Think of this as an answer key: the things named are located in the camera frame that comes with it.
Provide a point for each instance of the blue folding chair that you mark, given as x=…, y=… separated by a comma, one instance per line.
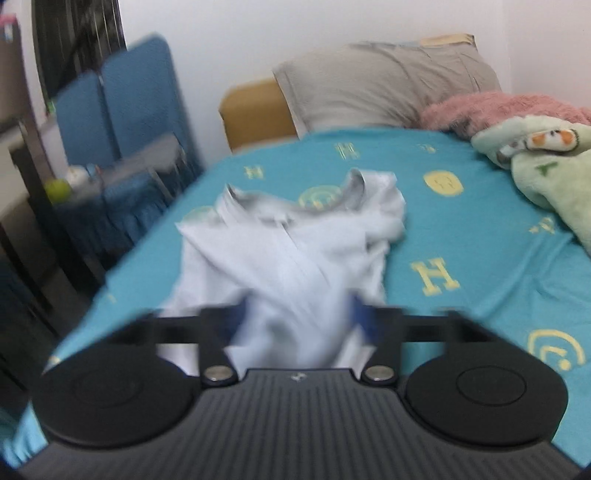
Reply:
x=134, y=101

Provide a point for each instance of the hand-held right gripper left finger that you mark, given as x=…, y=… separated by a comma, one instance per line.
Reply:
x=231, y=321

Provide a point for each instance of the dark wooden shelf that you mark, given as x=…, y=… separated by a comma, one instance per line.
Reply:
x=27, y=184

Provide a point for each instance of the wooden headboard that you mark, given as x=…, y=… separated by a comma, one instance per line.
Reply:
x=254, y=113

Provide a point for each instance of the white shirt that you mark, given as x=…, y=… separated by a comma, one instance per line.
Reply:
x=295, y=258

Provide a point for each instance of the grey pillow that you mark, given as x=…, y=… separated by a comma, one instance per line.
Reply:
x=378, y=85

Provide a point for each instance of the teal printed bed sheet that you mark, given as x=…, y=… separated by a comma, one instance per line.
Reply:
x=461, y=240

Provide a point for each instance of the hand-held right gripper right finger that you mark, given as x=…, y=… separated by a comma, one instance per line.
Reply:
x=364, y=323

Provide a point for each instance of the green ball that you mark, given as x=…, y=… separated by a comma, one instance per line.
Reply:
x=58, y=190

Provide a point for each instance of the green printed plush blanket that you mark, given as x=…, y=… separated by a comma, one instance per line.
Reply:
x=549, y=161

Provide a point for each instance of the pink fluffy blanket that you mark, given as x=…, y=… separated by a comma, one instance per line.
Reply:
x=498, y=110

